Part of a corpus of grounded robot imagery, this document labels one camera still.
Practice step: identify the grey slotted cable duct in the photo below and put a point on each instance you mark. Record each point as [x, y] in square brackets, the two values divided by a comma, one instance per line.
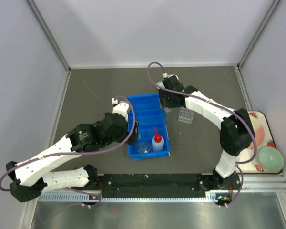
[79, 197]

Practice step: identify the wash bottle red nozzle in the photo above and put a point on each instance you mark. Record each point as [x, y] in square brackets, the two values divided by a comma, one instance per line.
[157, 141]

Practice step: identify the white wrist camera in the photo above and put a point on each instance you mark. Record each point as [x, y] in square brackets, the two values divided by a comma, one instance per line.
[122, 108]
[168, 76]

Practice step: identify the clear acrylic tube rack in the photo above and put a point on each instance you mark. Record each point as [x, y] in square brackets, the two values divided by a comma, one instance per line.
[186, 115]

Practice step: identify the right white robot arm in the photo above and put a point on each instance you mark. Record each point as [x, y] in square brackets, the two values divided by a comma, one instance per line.
[235, 126]

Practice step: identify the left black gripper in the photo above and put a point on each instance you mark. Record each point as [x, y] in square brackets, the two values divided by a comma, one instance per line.
[131, 139]

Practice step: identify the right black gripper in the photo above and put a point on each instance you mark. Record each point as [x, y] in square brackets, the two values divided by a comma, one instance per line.
[163, 98]

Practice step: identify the small stoppered glass bottle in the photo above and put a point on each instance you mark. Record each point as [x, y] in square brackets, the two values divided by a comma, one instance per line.
[167, 111]

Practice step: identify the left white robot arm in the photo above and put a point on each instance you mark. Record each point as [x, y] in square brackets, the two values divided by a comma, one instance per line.
[37, 175]

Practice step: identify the blue compartment plastic bin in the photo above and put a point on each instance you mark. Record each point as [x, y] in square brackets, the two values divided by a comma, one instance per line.
[148, 111]

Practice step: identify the small clear glass dish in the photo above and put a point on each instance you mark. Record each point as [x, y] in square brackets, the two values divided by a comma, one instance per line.
[143, 147]

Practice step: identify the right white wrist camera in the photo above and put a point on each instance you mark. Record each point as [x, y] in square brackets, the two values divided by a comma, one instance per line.
[168, 76]

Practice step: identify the crumpled plastic bag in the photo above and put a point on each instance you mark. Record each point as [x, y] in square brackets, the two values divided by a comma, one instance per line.
[160, 83]

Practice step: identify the pink round plate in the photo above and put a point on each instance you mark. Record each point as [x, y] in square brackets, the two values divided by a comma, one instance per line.
[258, 128]

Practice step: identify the strawberry pattern tray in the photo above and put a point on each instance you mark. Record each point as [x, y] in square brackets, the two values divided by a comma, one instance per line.
[254, 166]

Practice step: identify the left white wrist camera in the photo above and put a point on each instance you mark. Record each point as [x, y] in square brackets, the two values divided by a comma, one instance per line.
[122, 108]

